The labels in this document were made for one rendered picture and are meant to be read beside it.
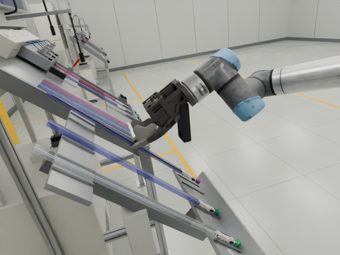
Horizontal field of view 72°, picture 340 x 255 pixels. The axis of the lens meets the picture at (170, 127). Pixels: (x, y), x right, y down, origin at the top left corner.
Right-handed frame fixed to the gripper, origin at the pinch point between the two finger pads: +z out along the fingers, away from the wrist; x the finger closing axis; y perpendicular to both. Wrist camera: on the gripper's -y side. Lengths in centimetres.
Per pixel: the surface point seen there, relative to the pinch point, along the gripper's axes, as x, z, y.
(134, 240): 14.1, 14.3, -13.5
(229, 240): 22.8, -4.7, -24.0
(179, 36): -704, -202, -137
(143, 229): 14.1, 10.8, -12.7
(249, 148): -116, -54, -137
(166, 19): -704, -194, -72
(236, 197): -62, -13, -115
